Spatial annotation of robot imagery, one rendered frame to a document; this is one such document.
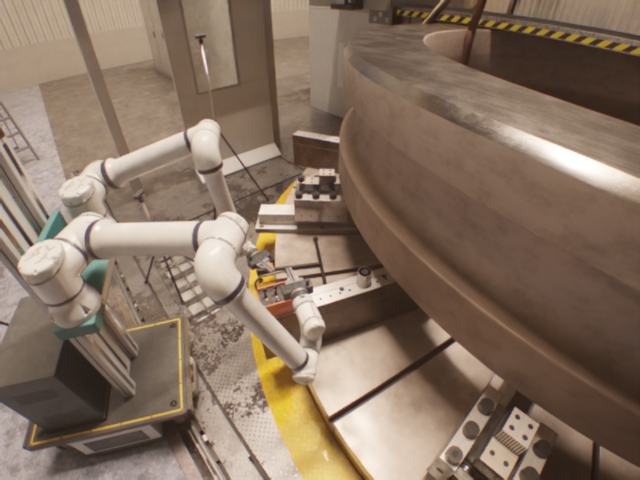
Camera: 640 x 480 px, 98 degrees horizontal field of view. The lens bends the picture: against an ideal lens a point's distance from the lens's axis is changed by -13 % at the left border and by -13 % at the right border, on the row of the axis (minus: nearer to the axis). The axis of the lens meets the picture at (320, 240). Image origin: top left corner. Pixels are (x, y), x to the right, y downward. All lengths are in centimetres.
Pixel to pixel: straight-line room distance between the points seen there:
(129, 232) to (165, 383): 116
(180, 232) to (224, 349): 157
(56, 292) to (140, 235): 35
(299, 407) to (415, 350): 83
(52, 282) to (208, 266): 58
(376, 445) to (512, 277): 108
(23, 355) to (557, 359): 225
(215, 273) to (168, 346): 140
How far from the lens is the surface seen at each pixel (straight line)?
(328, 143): 363
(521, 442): 152
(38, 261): 130
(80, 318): 140
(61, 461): 266
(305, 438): 220
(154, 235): 115
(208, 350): 257
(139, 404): 216
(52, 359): 188
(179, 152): 161
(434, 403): 204
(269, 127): 485
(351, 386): 198
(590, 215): 105
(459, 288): 142
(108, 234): 129
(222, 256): 95
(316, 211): 266
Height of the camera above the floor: 211
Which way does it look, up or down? 41 degrees down
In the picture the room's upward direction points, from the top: straight up
